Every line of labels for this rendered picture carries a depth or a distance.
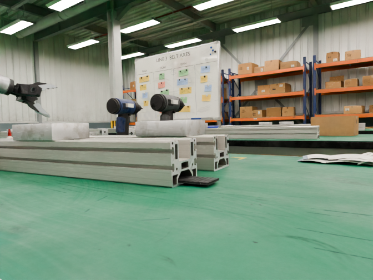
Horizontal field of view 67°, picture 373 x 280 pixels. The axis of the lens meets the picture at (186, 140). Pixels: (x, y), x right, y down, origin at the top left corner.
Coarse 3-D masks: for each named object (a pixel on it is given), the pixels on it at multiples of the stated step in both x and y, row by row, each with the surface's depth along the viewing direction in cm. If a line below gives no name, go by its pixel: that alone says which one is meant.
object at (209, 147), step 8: (96, 136) 87; (104, 136) 85; (112, 136) 83; (120, 136) 81; (128, 136) 79; (136, 136) 78; (144, 136) 76; (152, 136) 75; (160, 136) 74; (168, 136) 73; (176, 136) 71; (184, 136) 70; (192, 136) 69; (200, 136) 68; (208, 136) 67; (216, 136) 68; (224, 136) 72; (200, 144) 69; (208, 144) 68; (216, 144) 68; (224, 144) 73; (200, 152) 68; (208, 152) 67; (216, 152) 68; (224, 152) 72; (200, 160) 68; (208, 160) 67; (216, 160) 68; (224, 160) 73; (200, 168) 68; (208, 168) 67; (216, 168) 68
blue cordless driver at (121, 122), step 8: (112, 104) 101; (120, 104) 102; (128, 104) 105; (136, 104) 110; (112, 112) 102; (120, 112) 103; (128, 112) 107; (136, 112) 112; (120, 120) 104; (128, 120) 108; (120, 128) 104; (128, 128) 108
